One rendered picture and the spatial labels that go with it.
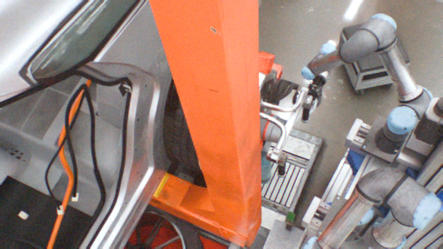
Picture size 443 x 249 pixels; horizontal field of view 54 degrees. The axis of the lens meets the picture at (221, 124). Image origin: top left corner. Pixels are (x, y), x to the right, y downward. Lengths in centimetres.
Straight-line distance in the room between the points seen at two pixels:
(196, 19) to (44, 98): 163
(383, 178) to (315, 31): 238
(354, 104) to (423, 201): 194
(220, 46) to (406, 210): 89
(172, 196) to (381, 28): 128
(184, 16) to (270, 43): 282
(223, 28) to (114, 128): 139
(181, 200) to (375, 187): 110
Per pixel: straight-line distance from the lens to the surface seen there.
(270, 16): 384
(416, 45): 380
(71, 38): 144
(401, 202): 150
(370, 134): 230
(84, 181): 232
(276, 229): 244
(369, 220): 188
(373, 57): 320
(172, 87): 226
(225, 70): 92
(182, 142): 207
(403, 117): 212
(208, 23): 82
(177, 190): 231
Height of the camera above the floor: 280
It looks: 60 degrees down
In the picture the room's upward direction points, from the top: 10 degrees counter-clockwise
